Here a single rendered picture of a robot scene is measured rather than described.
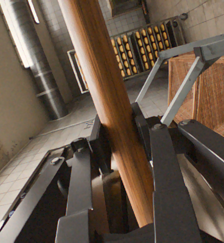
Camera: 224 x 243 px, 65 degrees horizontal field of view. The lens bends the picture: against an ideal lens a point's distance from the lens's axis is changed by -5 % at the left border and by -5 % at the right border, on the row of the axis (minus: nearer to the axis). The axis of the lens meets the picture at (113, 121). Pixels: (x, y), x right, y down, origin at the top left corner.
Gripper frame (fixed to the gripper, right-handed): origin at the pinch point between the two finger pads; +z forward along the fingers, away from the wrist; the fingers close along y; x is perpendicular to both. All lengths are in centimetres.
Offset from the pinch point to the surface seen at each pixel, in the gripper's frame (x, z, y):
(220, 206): -55, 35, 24
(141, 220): -10.1, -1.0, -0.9
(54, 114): -48, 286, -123
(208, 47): 2.1, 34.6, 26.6
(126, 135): 0.1, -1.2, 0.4
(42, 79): 14, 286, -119
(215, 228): -57, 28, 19
